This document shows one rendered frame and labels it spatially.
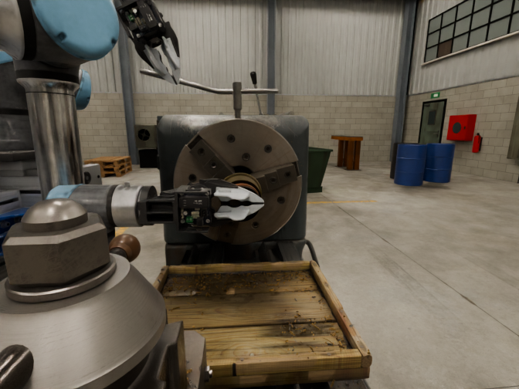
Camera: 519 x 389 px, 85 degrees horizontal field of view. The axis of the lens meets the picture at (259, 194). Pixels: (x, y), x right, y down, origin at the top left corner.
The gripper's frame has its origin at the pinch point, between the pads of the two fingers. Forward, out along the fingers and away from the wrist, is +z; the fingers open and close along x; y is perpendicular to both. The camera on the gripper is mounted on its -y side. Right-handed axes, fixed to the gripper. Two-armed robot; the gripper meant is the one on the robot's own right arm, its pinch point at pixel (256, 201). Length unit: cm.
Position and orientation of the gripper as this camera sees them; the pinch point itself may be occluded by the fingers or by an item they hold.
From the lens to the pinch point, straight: 54.5
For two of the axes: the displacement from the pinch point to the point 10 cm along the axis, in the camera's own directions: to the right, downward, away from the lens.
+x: 0.1, -9.8, -2.1
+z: 10.0, 0.0, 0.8
